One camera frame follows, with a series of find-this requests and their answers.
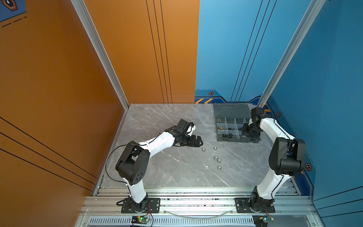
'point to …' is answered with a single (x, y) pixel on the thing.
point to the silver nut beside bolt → (203, 149)
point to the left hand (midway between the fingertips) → (198, 141)
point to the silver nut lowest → (219, 168)
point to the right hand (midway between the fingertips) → (244, 133)
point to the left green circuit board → (139, 220)
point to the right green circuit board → (266, 219)
